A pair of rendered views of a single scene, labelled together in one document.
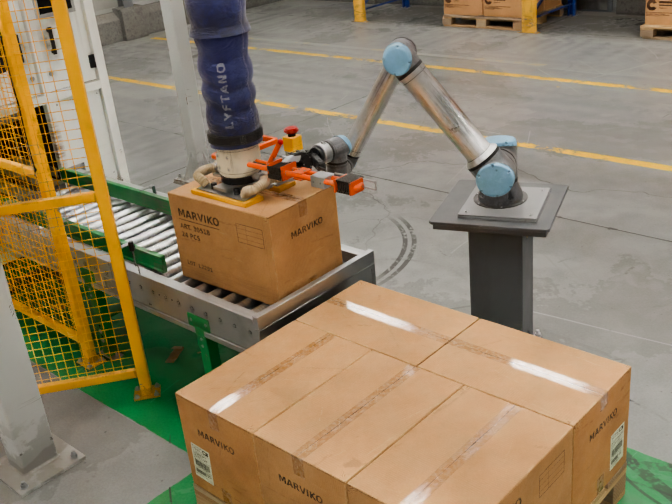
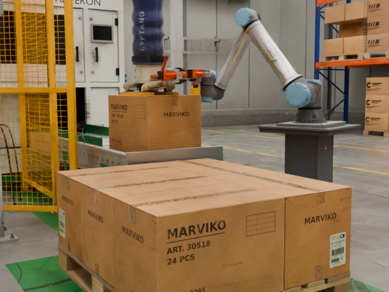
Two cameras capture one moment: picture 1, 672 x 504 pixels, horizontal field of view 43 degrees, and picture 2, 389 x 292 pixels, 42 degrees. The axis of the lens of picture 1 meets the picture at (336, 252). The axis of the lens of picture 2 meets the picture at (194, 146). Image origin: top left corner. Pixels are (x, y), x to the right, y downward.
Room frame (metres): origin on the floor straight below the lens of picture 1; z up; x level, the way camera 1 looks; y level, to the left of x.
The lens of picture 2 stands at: (0.00, -0.79, 0.98)
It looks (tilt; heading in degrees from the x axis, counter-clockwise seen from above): 6 degrees down; 14
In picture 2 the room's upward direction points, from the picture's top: straight up
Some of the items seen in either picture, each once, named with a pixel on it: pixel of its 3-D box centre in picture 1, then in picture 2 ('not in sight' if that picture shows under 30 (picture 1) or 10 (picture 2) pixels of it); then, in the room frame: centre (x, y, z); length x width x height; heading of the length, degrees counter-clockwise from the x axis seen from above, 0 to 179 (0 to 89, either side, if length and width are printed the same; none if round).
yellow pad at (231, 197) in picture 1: (225, 191); (136, 91); (3.29, 0.42, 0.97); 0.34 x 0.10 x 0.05; 46
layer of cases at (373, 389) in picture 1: (402, 427); (190, 217); (2.44, -0.17, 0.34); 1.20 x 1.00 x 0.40; 45
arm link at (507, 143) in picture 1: (498, 157); (309, 92); (3.39, -0.72, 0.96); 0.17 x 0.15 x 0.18; 164
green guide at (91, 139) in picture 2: (61, 230); (62, 135); (4.00, 1.36, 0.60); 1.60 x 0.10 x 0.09; 45
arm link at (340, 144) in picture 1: (335, 148); (206, 77); (3.41, -0.04, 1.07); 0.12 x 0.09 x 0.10; 135
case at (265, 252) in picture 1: (256, 231); (153, 124); (3.37, 0.33, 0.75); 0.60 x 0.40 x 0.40; 48
